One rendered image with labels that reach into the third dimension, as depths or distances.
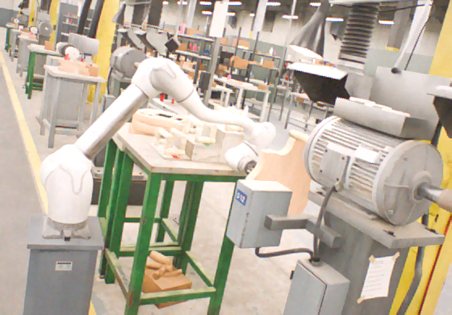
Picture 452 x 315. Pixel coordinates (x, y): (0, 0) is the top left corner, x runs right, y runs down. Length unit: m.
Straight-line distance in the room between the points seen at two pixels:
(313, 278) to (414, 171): 0.42
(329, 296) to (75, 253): 0.96
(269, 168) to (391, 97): 0.57
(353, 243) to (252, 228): 0.31
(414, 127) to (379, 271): 0.44
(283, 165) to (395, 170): 0.67
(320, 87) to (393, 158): 0.69
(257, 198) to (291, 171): 0.53
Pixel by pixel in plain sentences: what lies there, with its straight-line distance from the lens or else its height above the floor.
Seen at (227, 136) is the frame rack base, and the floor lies 1.08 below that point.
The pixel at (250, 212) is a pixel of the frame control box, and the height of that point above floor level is 1.05.
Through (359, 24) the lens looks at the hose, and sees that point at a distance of 1.65.
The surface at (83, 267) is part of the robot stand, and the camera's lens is 1.83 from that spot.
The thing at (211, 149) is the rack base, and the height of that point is 1.00.
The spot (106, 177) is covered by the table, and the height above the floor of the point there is 0.52.
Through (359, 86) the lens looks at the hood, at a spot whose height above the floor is 1.49.
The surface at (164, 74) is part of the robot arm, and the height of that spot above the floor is 1.37.
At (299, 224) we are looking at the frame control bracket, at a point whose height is 1.02.
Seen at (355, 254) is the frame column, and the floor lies 1.01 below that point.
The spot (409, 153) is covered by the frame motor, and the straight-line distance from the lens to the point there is 1.30.
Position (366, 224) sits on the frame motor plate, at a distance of 1.32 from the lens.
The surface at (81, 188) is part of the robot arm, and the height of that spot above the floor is 0.90.
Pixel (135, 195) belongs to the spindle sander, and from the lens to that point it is 4.04.
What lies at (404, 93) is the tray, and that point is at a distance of 1.50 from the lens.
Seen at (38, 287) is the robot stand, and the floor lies 0.52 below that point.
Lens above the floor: 1.51
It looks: 11 degrees down
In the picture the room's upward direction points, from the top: 12 degrees clockwise
